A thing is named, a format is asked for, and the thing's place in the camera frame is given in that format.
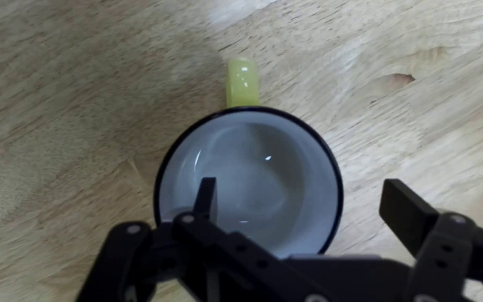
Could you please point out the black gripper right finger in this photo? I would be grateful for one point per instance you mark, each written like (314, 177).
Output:
(446, 246)

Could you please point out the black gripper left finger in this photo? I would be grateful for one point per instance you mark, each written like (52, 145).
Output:
(211, 266)

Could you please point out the yellow enamel mug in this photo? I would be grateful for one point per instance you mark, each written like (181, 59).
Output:
(275, 178)

